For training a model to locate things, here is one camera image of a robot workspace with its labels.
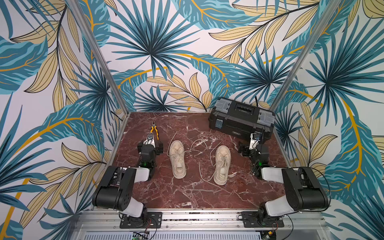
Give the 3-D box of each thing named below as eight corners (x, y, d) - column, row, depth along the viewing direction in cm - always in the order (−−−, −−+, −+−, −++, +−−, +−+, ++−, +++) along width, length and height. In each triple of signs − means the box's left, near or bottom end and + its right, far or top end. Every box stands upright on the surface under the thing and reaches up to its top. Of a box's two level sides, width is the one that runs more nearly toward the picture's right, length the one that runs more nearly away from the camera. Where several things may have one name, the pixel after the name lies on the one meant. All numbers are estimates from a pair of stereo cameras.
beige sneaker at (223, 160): (212, 184, 87) (214, 179, 81) (215, 149, 101) (217, 144, 96) (228, 186, 86) (230, 182, 81) (229, 151, 100) (231, 146, 95)
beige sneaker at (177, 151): (173, 179, 88) (172, 175, 83) (169, 146, 102) (168, 141, 97) (189, 176, 89) (188, 172, 84) (183, 144, 103) (182, 139, 98)
